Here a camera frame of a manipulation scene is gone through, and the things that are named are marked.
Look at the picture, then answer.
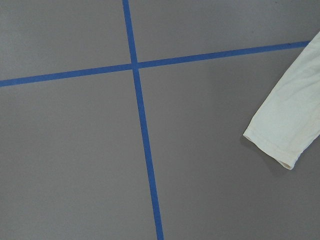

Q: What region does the cream long-sleeve graphic shirt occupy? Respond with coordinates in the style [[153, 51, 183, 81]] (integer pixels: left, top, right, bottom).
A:
[[243, 34, 320, 170]]

